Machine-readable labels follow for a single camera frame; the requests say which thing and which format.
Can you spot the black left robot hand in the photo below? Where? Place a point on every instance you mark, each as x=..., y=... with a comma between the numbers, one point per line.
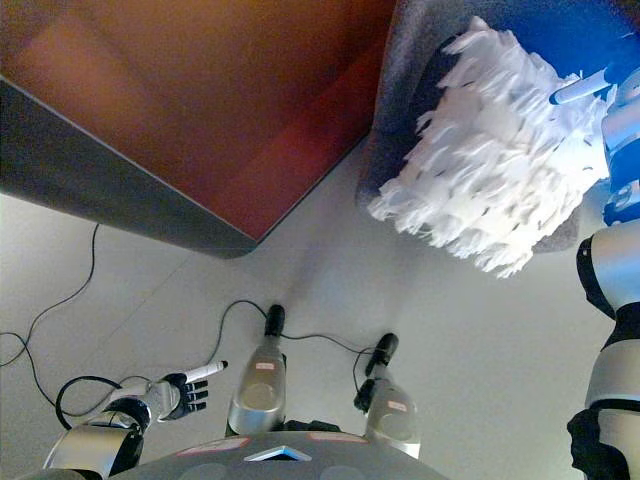
x=185, y=395

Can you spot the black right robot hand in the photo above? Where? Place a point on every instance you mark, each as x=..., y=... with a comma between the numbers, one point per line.
x=622, y=130

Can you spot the white fringed duster mop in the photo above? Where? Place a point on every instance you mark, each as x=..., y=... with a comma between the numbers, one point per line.
x=500, y=165

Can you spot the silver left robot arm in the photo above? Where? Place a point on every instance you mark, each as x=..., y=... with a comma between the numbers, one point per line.
x=90, y=445

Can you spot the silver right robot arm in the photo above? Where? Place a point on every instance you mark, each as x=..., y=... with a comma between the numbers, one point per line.
x=615, y=365

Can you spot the silver left robot leg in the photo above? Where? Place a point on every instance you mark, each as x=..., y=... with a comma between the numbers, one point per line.
x=260, y=395

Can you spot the silver robot leg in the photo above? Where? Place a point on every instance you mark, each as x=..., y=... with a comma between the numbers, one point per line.
x=395, y=415
x=260, y=395

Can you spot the grey robot torso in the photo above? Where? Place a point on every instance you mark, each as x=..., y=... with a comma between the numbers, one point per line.
x=300, y=467

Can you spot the silver right robot leg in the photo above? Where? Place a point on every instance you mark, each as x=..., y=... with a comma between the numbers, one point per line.
x=395, y=415

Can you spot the grey fabric armchair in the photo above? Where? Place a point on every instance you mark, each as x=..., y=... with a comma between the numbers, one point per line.
x=395, y=75

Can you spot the brown wooden table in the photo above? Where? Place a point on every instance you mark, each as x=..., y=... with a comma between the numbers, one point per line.
x=200, y=125

